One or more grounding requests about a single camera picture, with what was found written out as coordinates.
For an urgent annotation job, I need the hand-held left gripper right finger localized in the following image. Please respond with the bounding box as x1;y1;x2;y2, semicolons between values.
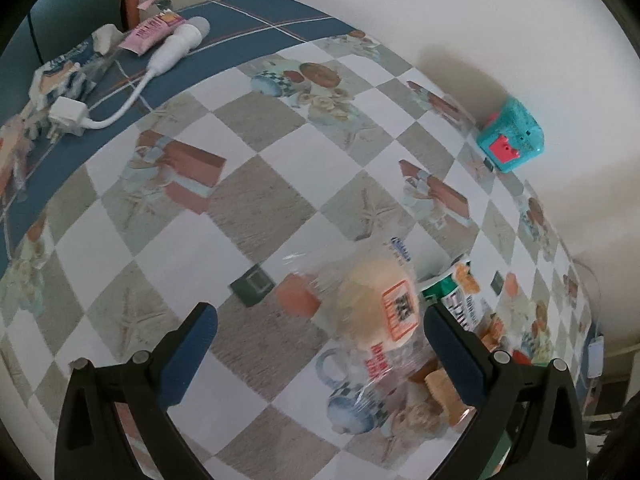
424;302;587;480

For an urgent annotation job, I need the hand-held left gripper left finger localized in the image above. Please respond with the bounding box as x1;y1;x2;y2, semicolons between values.
55;302;219;480

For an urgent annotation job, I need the clear bag with bun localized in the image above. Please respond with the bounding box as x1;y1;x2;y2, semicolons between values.
282;237;451;411

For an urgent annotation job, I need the orange snack packet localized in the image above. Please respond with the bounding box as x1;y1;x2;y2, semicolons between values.
410;312;511;427

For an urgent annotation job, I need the green snack packet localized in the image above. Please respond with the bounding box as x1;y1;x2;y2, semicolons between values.
420;255;483;333

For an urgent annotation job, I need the checkered printed tablecloth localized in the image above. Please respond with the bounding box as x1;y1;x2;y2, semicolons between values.
0;0;603;480

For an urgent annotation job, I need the teal toy box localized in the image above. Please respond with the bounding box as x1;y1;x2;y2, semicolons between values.
475;96;545;175

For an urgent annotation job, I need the crumpled blue white packet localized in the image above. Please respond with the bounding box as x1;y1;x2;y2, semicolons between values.
27;25;123;111

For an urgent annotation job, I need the pink tube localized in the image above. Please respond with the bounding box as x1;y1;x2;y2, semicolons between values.
119;11;185;55

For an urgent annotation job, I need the dark teal cabinet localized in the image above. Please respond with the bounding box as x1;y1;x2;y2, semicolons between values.
0;0;126;128

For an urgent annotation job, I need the white wall charger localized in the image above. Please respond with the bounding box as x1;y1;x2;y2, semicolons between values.
587;337;603;378

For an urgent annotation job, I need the white handheld device with cable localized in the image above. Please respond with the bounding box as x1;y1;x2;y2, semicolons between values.
47;16;212;138

